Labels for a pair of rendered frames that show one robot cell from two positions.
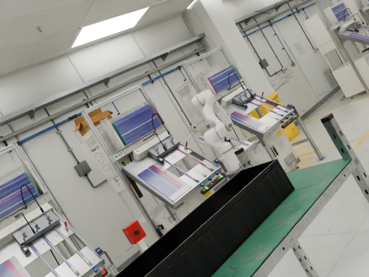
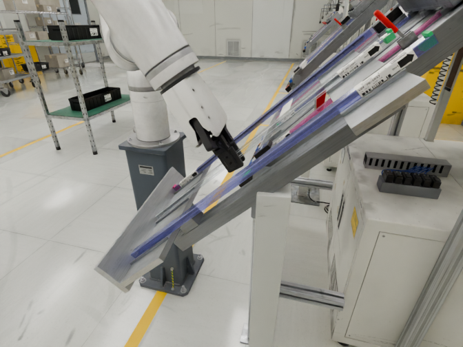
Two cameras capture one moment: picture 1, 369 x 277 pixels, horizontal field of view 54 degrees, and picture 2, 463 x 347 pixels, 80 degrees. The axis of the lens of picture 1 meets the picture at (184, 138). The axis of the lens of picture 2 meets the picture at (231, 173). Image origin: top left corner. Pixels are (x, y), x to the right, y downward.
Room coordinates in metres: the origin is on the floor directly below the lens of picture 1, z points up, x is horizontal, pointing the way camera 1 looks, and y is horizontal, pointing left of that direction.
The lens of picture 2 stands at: (4.09, -0.64, 1.08)
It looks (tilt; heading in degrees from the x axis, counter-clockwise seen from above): 29 degrees down; 141
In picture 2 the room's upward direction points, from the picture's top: straight up
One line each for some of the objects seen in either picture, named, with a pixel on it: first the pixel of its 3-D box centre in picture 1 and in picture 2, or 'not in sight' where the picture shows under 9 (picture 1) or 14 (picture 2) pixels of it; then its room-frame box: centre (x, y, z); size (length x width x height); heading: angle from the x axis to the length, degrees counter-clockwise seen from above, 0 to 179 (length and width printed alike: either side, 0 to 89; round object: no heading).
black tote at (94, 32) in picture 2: (212, 229); (82, 32); (1.02, 0.07, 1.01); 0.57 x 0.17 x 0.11; 126
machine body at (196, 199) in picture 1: (185, 226); (421, 240); (3.90, 0.49, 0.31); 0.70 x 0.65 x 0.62; 126
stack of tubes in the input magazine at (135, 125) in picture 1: (135, 125); not in sight; (3.84, 0.37, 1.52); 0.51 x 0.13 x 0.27; 126
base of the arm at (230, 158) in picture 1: (232, 160); (150, 114); (3.15, -0.26, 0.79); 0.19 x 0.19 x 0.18
